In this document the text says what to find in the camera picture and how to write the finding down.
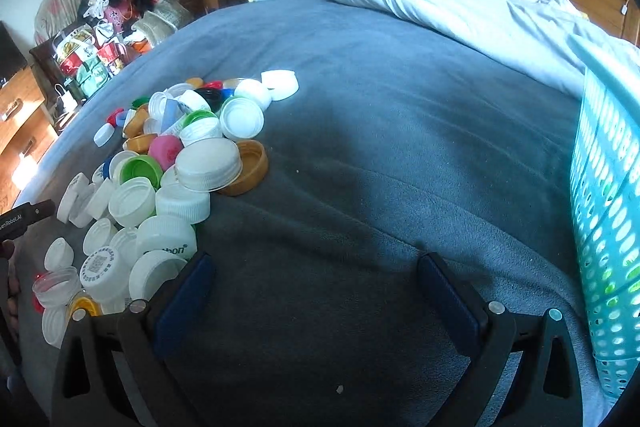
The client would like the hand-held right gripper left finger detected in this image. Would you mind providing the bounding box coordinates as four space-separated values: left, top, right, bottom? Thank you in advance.
50 252 216 427

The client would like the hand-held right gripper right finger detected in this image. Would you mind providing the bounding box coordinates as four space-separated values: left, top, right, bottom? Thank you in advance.
417 252 583 427

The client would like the pile of plastic bottle caps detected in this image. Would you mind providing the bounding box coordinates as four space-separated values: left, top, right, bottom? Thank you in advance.
31 69 300 350

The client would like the teal plastic basket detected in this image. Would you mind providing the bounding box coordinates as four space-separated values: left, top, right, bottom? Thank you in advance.
570 34 640 400

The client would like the person's left hand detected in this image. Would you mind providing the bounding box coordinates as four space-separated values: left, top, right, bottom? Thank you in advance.
0 238 22 333

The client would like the wooden dresser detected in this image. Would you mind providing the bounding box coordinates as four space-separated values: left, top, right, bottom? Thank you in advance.
0 67 58 208

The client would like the dark wooden side table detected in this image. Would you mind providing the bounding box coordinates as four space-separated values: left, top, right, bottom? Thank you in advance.
30 27 151 128

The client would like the blue bed blanket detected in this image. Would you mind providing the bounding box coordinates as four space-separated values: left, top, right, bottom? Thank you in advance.
0 0 606 427

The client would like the black television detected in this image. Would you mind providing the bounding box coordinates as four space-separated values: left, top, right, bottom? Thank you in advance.
0 21 28 80

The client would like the heap of bags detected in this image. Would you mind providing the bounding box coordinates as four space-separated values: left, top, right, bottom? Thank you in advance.
52 0 193 100

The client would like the white duvet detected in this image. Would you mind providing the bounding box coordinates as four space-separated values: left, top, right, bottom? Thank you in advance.
250 0 640 108

